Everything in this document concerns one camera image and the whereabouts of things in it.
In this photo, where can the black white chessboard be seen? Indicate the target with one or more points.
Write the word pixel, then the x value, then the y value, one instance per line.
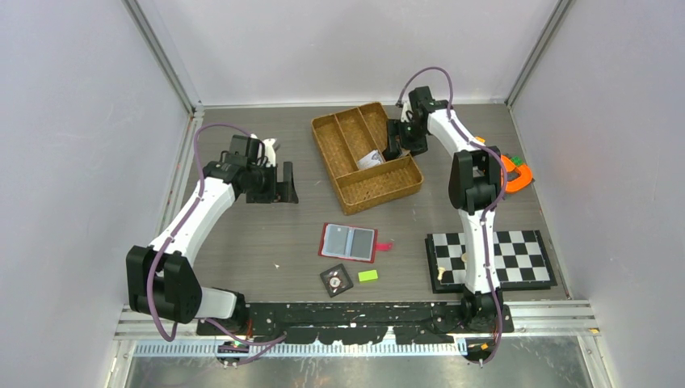
pixel 520 259

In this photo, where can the red leather card holder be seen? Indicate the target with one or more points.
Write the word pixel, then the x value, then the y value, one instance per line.
pixel 379 246

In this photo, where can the woven wicker divided tray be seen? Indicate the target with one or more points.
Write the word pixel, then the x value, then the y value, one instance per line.
pixel 351 143

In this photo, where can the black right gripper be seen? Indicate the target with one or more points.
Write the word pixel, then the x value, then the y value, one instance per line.
pixel 396 127

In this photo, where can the green rectangular block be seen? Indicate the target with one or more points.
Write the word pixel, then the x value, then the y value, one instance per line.
pixel 367 276

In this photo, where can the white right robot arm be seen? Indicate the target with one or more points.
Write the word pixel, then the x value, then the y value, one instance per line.
pixel 474 189

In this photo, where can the poker chip in black case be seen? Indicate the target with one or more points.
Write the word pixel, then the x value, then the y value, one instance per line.
pixel 336 280

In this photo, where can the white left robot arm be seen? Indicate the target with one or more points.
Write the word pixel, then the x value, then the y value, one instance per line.
pixel 160 275

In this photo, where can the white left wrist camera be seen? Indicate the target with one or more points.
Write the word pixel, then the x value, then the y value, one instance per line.
pixel 268 158

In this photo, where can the green toy brick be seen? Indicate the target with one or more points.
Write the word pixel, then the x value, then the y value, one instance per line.
pixel 516 161

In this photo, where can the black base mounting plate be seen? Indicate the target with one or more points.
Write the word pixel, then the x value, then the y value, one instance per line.
pixel 349 323

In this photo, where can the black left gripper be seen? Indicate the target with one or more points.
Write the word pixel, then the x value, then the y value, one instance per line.
pixel 271 195

